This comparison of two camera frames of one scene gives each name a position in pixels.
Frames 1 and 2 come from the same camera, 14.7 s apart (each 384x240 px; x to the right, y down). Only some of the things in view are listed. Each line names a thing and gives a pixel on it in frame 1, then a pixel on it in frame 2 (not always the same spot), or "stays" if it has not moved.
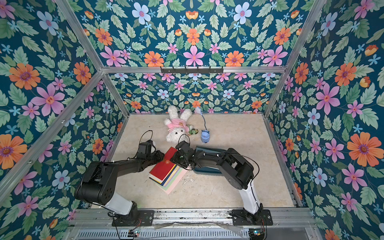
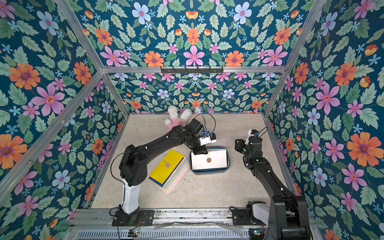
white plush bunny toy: [178, 130] stays
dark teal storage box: [208, 170] stays
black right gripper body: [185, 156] to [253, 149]
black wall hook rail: [192, 70] stays
